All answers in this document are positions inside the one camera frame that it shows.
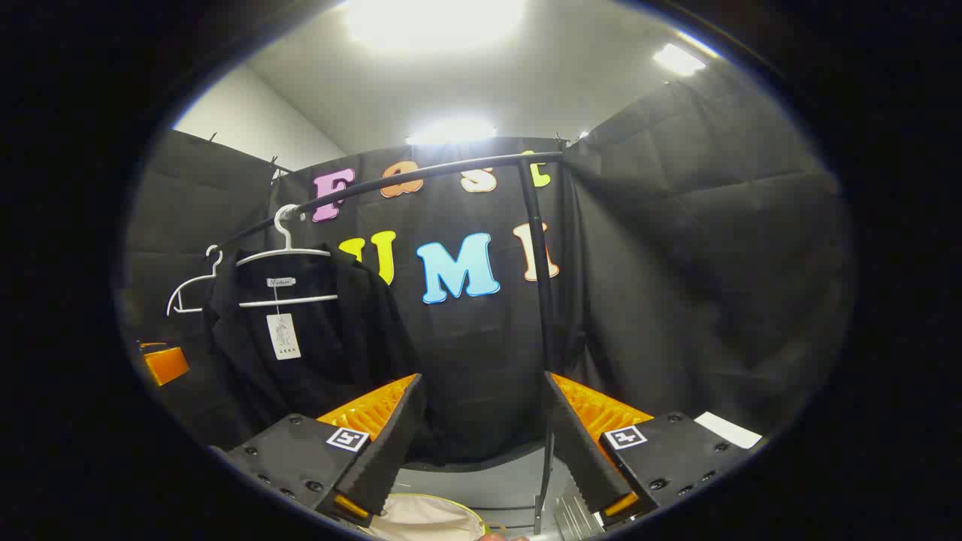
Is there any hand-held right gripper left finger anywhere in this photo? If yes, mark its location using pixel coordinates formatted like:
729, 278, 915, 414
210, 373, 428, 527

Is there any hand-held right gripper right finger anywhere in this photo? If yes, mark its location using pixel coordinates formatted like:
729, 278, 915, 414
543, 370, 767, 530

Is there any beige laundry hamper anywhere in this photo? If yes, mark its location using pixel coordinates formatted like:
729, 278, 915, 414
365, 492, 493, 541

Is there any black knit garment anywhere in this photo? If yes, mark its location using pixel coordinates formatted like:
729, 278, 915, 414
201, 252, 422, 455

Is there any white plastic hanger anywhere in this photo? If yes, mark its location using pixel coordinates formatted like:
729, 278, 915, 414
235, 204, 339, 309
167, 245, 226, 316

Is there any black metal clothes rack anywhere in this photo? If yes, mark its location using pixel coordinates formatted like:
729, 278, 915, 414
214, 150, 602, 536

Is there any black backdrop cloth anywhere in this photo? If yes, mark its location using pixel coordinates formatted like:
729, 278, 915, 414
124, 68, 854, 467

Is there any ceiling light panel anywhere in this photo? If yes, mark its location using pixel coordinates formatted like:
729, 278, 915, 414
404, 119, 498, 146
652, 43, 707, 77
342, 0, 527, 50

